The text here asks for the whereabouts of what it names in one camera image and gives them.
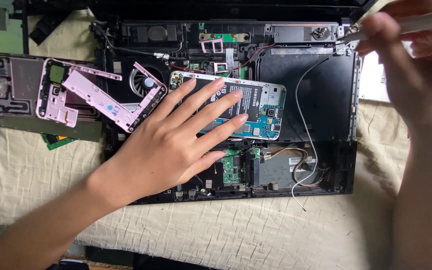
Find person's right hand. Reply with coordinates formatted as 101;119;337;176
353;0;432;130

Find green laptop wireless card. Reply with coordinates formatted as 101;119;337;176
218;147;248;187

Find pink phone frame with sticker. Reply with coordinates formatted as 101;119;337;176
61;62;169;134

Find person's left hand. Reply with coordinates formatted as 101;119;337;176
88;77;249;206

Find dark blue object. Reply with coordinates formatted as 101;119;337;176
46;258;90;270

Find black plastic part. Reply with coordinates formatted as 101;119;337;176
28;10;75;46

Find white screwdriver tool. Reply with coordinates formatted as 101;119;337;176
337;9;432;43

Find opened white smartphone with battery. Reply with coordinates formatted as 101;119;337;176
168;70;287;142

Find laptop cooling fan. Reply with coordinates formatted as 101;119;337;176
128;65;161;99

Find green circuit board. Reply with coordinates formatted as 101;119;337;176
41;133;77;151

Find black disassembled laptop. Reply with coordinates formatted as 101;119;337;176
88;0;379;206

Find white antenna cable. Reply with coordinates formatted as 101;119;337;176
290;52;343;213

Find grey metal laptop panel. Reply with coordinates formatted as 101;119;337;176
0;52;105;143

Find white sheet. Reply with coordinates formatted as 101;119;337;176
358;40;416;103

